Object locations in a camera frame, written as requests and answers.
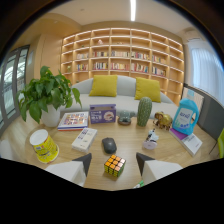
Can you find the ceiling strip light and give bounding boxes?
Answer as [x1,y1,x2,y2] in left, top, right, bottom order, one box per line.
[129,0,137,22]

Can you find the yellow cushion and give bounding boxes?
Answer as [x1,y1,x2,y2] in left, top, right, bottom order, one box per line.
[88,74,119,98]
[134,76,162,104]

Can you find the green leafy potted plant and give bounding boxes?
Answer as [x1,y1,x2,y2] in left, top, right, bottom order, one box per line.
[16,65,83,128]

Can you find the small grey-green cactus ornament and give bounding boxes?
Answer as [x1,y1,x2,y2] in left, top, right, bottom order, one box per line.
[117,109,137,126]

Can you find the golden elephant figurine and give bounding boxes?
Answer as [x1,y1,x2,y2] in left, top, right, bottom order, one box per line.
[152,111,174,131]

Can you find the green and white small object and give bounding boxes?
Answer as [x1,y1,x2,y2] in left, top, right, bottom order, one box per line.
[133,180,145,189]

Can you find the colourful picture book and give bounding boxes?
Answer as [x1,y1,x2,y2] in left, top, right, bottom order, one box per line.
[57,111,90,132]

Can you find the dark grey computer mouse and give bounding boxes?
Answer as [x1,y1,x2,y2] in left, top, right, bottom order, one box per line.
[101,137,118,155]

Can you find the wooden bookshelf wall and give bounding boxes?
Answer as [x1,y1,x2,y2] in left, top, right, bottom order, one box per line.
[60,27,185,107]

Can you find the small black white figurine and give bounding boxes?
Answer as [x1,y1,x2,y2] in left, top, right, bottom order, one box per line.
[142,127,160,151]

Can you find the tall green cactus figure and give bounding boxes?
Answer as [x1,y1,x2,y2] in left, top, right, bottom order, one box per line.
[136,96,153,128]

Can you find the white and purple book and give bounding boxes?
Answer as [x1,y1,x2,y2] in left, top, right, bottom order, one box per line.
[168,127,204,158]

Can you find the light grey sofa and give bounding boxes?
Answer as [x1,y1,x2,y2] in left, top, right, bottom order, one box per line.
[59,74,179,120]

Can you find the yellow tin can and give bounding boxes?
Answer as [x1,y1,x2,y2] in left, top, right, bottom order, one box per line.
[29,128,60,164]

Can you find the purple cardboard box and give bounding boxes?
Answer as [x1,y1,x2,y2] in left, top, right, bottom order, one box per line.
[88,103,117,125]

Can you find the lime green chair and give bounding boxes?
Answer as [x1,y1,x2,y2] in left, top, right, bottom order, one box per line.
[217,127,224,159]

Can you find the dark grey chair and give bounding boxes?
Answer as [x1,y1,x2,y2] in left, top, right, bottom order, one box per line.
[180,83,224,155]

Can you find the blue detergent bottle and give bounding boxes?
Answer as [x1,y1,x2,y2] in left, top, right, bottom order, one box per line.
[171,97,200,136]

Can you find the rubik's cube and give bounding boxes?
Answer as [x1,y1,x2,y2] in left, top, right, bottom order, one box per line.
[103,154,127,178]

